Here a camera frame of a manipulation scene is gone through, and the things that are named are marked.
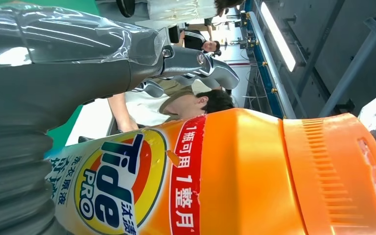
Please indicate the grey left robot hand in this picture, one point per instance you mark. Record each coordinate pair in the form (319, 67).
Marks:
(61, 74)

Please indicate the orange detergent bottle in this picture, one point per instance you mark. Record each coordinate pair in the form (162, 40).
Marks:
(240, 175)

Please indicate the person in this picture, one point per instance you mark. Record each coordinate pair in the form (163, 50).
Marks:
(188, 105)
(194, 39)
(175, 9)

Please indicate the ceiling light strip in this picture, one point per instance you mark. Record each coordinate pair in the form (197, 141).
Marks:
(278, 39)

